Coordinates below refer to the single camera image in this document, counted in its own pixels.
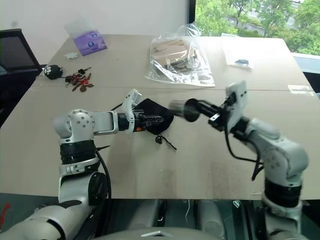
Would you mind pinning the black window frame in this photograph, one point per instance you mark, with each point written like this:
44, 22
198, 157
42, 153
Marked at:
191, 17

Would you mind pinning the dark rounded grey shape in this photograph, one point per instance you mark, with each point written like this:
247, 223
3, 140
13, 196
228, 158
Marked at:
211, 217

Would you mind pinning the clear tape strip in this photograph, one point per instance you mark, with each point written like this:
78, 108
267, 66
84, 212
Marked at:
300, 90

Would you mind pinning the bunch of keys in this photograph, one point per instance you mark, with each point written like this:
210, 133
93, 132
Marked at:
80, 79

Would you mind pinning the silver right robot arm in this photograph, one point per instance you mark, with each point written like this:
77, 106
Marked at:
277, 150

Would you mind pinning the purple tissue pack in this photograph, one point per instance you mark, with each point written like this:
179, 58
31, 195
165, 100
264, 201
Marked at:
91, 42

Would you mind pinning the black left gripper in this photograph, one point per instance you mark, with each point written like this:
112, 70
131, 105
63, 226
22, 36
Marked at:
140, 123

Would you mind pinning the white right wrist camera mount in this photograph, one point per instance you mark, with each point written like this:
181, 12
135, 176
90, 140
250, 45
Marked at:
238, 100

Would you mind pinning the small crumpled white wrapper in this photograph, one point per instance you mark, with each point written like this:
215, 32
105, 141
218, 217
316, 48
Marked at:
72, 56

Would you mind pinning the small clear plastic bag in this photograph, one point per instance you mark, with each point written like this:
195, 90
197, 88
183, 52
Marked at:
237, 50

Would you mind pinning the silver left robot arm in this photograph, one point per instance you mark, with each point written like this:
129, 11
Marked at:
80, 122

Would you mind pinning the metal cup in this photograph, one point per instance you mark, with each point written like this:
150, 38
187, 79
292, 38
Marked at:
182, 108

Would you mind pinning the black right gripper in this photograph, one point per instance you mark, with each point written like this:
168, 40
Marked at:
221, 118

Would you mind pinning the clear bag of cardboard pieces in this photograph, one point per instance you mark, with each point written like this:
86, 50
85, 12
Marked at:
178, 57

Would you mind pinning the black office chair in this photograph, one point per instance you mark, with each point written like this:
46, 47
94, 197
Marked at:
15, 65

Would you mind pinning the dark blue small item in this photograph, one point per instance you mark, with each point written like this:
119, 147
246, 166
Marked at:
242, 61

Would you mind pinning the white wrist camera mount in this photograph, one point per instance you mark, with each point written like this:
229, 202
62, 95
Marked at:
238, 100
130, 100

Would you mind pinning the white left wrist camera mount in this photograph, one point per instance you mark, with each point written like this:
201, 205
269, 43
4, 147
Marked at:
130, 100

